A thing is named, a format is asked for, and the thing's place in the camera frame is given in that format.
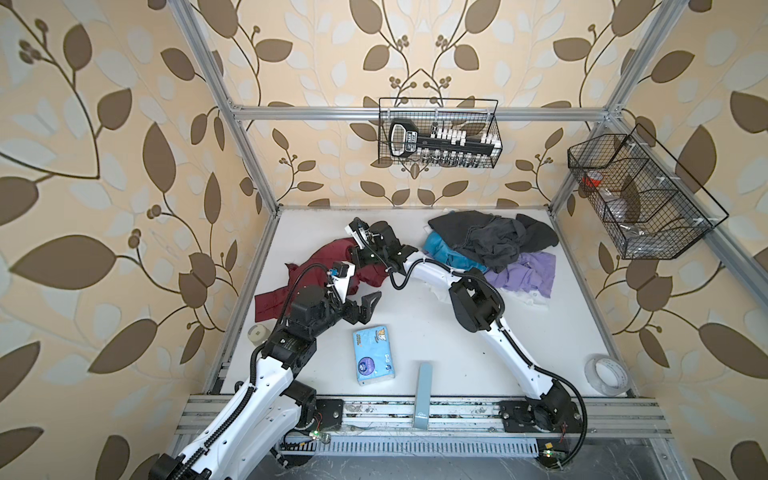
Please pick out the black wire basket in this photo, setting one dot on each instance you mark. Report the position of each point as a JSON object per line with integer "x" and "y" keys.
{"x": 475, "y": 116}
{"x": 653, "y": 204}

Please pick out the right black wire basket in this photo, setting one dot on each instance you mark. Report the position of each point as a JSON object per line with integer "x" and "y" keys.
{"x": 653, "y": 204}

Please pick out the black socket tool set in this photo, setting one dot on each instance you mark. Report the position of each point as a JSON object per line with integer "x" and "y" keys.
{"x": 405, "y": 139}

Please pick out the white cloth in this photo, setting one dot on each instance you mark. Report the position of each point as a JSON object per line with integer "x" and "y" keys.
{"x": 528, "y": 295}

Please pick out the teal cloth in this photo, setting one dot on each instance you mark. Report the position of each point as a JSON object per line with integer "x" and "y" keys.
{"x": 439, "y": 250}

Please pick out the back black wire basket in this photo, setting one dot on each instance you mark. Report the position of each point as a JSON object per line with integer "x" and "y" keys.
{"x": 475, "y": 116}

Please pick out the clear tape roll right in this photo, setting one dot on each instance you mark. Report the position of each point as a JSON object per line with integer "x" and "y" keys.
{"x": 607, "y": 376}

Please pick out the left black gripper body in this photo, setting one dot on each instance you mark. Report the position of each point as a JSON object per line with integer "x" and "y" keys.
{"x": 331, "y": 313}

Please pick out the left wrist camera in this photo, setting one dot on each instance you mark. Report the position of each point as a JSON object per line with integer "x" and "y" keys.
{"x": 338, "y": 271}

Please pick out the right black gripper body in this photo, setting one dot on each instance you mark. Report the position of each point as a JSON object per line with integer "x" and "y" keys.
{"x": 370, "y": 254}

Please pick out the maroon cloth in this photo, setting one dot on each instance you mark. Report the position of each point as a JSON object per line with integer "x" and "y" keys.
{"x": 270, "y": 304}

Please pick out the small tape roll left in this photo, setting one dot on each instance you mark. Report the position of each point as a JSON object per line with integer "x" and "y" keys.
{"x": 258, "y": 334}

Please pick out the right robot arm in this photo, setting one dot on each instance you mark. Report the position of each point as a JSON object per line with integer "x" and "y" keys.
{"x": 553, "y": 404}

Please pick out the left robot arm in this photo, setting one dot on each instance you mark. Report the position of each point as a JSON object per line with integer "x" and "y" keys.
{"x": 272, "y": 402}

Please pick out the lavender cloth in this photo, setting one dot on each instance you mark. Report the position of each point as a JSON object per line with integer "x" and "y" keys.
{"x": 540, "y": 262}

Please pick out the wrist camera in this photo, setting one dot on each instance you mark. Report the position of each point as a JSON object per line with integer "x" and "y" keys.
{"x": 359, "y": 230}
{"x": 338, "y": 271}

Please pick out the dark grey cloth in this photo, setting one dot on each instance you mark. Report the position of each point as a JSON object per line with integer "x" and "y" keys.
{"x": 492, "y": 240}

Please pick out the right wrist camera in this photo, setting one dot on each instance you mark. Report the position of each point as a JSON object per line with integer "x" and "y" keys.
{"x": 359, "y": 230}

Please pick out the pale blue flat bar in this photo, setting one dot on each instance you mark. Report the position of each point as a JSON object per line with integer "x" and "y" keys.
{"x": 422, "y": 399}

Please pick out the light blue tissue pack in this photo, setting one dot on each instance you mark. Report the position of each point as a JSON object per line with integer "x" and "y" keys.
{"x": 373, "y": 355}

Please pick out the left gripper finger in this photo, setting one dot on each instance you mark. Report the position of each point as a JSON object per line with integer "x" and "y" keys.
{"x": 362, "y": 311}
{"x": 347, "y": 287}

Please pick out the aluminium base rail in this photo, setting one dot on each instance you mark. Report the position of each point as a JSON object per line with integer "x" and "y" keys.
{"x": 466, "y": 426}

